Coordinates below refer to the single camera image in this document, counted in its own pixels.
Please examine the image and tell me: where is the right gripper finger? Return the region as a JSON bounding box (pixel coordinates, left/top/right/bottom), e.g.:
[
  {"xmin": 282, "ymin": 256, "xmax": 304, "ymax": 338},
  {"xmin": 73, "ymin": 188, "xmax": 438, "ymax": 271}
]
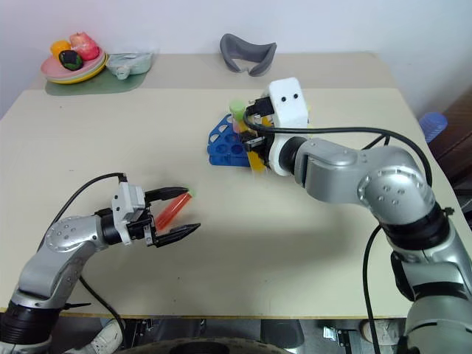
[
  {"xmin": 240, "ymin": 132, "xmax": 264, "ymax": 153},
  {"xmin": 245, "ymin": 96, "xmax": 265, "ymax": 118}
]

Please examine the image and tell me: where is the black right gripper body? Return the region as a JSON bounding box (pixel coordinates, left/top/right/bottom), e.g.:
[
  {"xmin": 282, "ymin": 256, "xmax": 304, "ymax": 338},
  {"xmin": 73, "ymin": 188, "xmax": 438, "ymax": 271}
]
[{"xmin": 254, "ymin": 94, "xmax": 277, "ymax": 164}]

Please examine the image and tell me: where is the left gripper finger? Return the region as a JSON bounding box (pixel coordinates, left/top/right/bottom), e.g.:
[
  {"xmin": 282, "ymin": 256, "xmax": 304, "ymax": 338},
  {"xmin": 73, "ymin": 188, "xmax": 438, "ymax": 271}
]
[
  {"xmin": 154, "ymin": 222, "xmax": 202, "ymax": 249},
  {"xmin": 144, "ymin": 186, "xmax": 190, "ymax": 204}
]

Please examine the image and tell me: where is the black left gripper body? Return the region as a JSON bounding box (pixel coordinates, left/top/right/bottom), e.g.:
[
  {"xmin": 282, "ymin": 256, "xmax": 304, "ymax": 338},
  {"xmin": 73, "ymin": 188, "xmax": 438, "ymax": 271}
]
[{"xmin": 127, "ymin": 208, "xmax": 163, "ymax": 249}]

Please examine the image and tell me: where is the red test tube green cap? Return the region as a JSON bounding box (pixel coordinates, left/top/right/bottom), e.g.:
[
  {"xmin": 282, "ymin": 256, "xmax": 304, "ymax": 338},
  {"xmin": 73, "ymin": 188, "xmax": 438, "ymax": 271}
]
[{"xmin": 154, "ymin": 189, "xmax": 198, "ymax": 230}]

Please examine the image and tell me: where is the yellow test tube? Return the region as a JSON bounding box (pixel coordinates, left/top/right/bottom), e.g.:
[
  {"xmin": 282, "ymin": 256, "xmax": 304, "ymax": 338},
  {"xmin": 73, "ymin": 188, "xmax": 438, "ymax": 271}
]
[{"xmin": 247, "ymin": 114, "xmax": 273, "ymax": 181}]

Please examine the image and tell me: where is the pale test tube green cap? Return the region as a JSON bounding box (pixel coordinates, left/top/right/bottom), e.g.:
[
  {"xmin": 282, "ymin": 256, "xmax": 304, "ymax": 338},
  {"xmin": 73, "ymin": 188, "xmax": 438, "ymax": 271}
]
[{"xmin": 228, "ymin": 97, "xmax": 247, "ymax": 134}]

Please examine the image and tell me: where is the blue test tube rack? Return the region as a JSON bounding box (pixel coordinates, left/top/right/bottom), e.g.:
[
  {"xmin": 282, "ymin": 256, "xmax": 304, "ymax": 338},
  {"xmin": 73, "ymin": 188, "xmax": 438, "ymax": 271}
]
[{"xmin": 206, "ymin": 114, "xmax": 274, "ymax": 169}]

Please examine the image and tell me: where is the grey curved foam pad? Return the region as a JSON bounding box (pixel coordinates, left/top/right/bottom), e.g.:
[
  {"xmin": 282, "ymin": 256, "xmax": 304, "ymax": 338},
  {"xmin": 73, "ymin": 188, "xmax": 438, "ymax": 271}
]
[{"xmin": 219, "ymin": 32, "xmax": 278, "ymax": 78}]

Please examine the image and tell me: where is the white shoe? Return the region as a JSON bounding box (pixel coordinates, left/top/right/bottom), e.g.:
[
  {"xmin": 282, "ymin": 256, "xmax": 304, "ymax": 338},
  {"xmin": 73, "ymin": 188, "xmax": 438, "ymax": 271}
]
[
  {"xmin": 359, "ymin": 319, "xmax": 409, "ymax": 344},
  {"xmin": 83, "ymin": 319, "xmax": 126, "ymax": 354}
]

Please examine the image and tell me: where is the green placemat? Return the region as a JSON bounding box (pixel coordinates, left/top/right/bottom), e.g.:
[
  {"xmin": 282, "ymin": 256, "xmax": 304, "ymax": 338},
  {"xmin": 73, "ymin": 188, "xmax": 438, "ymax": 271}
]
[{"xmin": 44, "ymin": 62, "xmax": 153, "ymax": 97}]

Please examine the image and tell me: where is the pale green cup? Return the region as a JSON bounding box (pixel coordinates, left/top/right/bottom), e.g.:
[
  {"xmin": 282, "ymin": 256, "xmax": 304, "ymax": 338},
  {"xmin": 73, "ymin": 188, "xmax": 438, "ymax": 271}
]
[{"xmin": 105, "ymin": 51, "xmax": 154, "ymax": 80}]

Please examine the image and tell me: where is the yellow plate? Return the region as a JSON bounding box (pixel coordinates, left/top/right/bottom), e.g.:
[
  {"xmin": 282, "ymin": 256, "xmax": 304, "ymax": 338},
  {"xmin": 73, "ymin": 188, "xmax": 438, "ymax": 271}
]
[{"xmin": 46, "ymin": 55, "xmax": 111, "ymax": 86}]

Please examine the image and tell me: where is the black toy avocado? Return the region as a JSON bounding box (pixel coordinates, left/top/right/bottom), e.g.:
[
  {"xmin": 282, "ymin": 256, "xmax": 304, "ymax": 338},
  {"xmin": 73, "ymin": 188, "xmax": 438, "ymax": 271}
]
[{"xmin": 58, "ymin": 50, "xmax": 83, "ymax": 71}]

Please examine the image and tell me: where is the blue stool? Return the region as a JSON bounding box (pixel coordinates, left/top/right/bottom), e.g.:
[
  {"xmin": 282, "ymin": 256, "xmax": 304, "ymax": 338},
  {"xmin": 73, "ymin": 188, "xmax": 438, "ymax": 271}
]
[{"xmin": 419, "ymin": 111, "xmax": 449, "ymax": 144}]

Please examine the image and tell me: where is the pink toy peach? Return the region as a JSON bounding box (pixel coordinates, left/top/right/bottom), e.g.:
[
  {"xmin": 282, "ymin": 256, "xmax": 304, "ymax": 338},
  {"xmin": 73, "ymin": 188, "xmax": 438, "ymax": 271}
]
[{"xmin": 69, "ymin": 32, "xmax": 100, "ymax": 61}]

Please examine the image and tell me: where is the pink plate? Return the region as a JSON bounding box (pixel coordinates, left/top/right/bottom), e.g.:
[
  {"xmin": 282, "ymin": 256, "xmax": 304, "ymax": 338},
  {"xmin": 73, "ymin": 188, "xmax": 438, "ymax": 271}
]
[{"xmin": 40, "ymin": 46, "xmax": 106, "ymax": 79}]

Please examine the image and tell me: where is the orange toy pepper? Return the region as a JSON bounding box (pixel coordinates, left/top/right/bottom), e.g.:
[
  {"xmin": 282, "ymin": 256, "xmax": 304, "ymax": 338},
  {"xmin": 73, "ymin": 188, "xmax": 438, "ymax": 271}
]
[{"xmin": 50, "ymin": 39, "xmax": 72, "ymax": 56}]

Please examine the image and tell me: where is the brown wooden cabinet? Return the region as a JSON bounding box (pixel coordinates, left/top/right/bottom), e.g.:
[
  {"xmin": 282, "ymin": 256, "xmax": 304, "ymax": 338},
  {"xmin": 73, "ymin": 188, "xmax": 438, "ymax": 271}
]
[{"xmin": 428, "ymin": 89, "xmax": 472, "ymax": 185}]

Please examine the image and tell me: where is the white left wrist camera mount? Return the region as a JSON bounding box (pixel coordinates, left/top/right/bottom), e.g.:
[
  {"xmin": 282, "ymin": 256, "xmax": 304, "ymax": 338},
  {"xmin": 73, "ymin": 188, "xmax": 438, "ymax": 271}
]
[{"xmin": 110, "ymin": 179, "xmax": 154, "ymax": 247}]

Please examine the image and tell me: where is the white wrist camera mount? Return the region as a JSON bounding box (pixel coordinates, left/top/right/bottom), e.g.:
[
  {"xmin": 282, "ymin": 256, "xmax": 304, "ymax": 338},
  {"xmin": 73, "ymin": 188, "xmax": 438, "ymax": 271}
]
[
  {"xmin": 267, "ymin": 76, "xmax": 310, "ymax": 176},
  {"xmin": 110, "ymin": 179, "xmax": 154, "ymax": 247}
]

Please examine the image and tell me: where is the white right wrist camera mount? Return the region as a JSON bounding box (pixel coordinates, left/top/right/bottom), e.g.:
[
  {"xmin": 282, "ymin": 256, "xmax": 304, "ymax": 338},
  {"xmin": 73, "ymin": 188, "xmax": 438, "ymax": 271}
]
[{"xmin": 267, "ymin": 76, "xmax": 310, "ymax": 176}]

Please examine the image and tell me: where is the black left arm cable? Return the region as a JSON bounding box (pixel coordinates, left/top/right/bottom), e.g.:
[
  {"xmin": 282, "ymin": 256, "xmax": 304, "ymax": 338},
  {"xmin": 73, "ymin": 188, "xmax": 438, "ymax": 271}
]
[{"xmin": 36, "ymin": 172, "xmax": 128, "ymax": 340}]

